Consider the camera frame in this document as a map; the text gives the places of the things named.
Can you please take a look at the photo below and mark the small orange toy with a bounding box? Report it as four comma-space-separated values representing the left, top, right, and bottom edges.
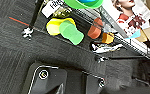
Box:
101, 31, 116, 45

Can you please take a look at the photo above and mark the brown cardboard carton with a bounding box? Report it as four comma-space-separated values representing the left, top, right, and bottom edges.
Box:
135, 0, 150, 44

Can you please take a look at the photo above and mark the small red item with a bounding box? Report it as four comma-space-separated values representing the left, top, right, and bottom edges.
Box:
87, 17, 104, 40

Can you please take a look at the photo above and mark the colourful printed packet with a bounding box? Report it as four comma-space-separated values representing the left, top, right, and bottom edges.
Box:
102, 0, 150, 38

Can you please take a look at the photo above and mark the green yellow toy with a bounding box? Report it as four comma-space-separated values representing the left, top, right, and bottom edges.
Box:
45, 17, 85, 46

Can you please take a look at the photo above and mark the green white bowl stack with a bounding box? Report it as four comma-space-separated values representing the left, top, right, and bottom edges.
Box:
63, 0, 105, 10

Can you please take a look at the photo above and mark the black wire shelf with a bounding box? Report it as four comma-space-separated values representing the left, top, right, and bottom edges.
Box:
21, 0, 150, 64

